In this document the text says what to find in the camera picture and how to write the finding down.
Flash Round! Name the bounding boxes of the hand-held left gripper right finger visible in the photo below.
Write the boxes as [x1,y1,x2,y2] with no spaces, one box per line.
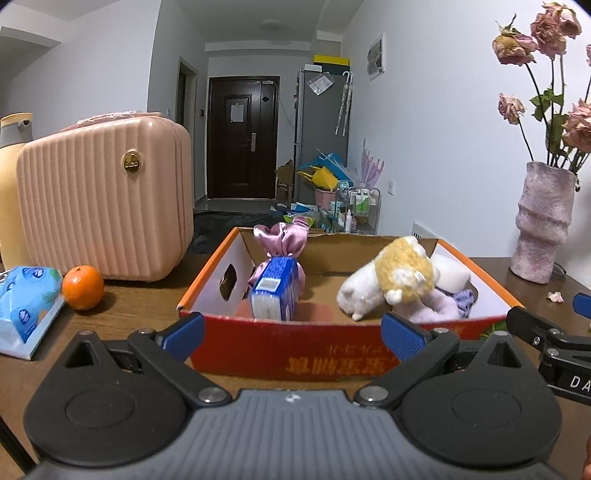
[355,312,539,408]

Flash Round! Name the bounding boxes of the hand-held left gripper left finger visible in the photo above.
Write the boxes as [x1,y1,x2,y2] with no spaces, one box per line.
[55,312,234,409]

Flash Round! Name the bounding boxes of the lavender fluffy headband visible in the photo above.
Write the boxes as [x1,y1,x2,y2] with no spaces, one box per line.
[409,291,462,324]

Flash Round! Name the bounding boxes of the purple drawstring pouch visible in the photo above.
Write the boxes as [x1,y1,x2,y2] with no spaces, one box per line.
[436,285,478,319]

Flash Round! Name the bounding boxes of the yellow white plush toy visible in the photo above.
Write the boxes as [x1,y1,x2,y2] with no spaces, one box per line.
[337,235,437,321]

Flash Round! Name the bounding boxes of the white soft pad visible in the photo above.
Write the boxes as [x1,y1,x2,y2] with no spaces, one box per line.
[431,255,472,291]

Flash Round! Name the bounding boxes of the red orange cardboard box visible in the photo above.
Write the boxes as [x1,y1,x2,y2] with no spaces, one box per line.
[178,226,527,381]

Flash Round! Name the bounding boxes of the small blue white packet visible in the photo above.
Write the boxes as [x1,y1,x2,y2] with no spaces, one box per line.
[250,256,301,321]

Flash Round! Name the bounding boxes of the purple satin cap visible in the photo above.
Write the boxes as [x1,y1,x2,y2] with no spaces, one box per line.
[247,218,310,296]

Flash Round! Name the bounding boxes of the pink textured vase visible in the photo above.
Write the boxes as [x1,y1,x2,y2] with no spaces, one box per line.
[510,161,578,283]

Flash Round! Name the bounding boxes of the orange fruit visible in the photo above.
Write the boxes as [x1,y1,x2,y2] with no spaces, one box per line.
[62,265,105,311]

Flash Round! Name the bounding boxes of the black fabric bag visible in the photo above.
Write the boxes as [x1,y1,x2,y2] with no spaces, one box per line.
[193,211,278,254]

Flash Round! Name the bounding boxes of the pink ribbed suitcase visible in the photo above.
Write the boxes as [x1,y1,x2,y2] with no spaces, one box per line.
[16,111,195,282]

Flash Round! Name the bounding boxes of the large blue tissue pack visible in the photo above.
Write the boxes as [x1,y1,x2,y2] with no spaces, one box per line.
[0,265,65,361]

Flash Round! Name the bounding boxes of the brown cardboard carton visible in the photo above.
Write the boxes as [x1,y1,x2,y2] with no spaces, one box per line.
[276,161,296,204]

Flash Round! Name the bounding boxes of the dark brown entrance door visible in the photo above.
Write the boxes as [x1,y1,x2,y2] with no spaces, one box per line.
[207,76,280,200]

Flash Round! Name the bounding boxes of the dark side door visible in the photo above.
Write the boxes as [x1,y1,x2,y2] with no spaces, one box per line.
[178,58,197,204]

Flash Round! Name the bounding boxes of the yellow water bottle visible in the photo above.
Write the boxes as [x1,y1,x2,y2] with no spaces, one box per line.
[0,113,33,268]

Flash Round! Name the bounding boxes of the grey refrigerator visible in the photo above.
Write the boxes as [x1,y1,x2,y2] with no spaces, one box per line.
[293,69,349,204]

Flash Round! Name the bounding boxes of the bouquet of dried pink roses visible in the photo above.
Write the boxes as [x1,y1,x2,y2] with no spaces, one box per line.
[492,2,591,174]

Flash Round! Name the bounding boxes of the metal wire cart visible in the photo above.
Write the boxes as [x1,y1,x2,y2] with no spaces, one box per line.
[339,182,382,234]

